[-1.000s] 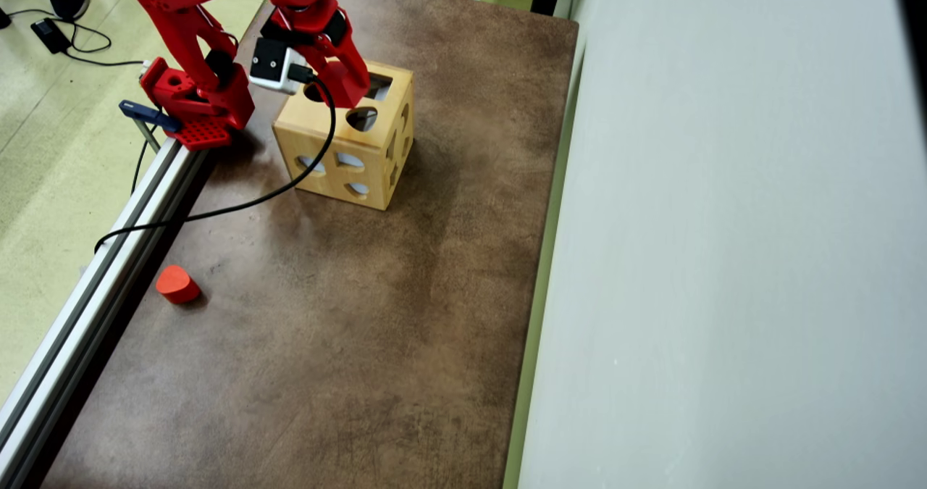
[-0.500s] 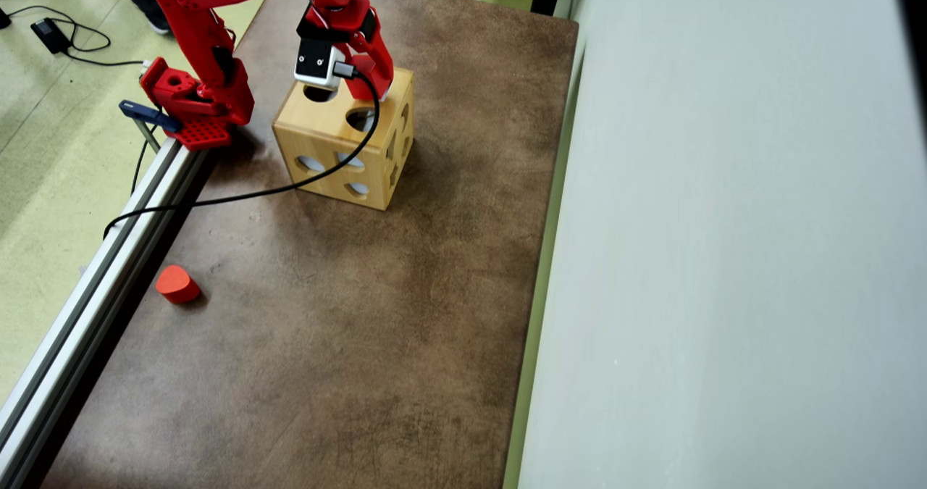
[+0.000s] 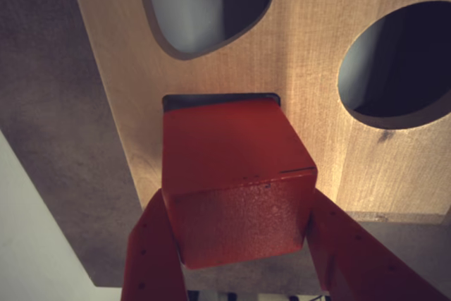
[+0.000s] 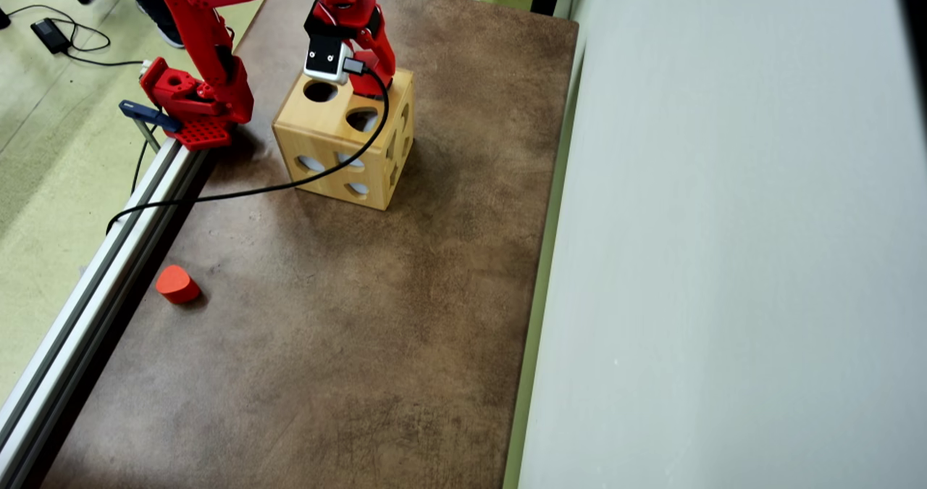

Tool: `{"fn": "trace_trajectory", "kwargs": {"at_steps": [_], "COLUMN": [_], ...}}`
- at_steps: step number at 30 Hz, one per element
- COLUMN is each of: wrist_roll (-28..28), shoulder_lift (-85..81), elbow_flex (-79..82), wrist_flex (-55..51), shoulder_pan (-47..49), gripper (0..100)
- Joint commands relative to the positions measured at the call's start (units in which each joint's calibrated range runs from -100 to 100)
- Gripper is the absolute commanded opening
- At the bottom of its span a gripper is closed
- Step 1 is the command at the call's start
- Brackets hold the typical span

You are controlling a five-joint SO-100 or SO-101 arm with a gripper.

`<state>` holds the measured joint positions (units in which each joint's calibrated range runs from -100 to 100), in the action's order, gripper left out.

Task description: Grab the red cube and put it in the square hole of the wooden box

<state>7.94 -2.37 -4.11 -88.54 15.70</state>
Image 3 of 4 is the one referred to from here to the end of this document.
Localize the wooden shape sorter box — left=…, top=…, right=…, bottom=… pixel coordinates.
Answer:
left=65, top=0, right=451, bottom=226

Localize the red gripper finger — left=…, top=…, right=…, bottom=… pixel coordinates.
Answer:
left=121, top=188, right=188, bottom=301
left=305, top=188, right=451, bottom=301

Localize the red cube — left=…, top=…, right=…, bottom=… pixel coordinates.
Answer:
left=161, top=98, right=319, bottom=270

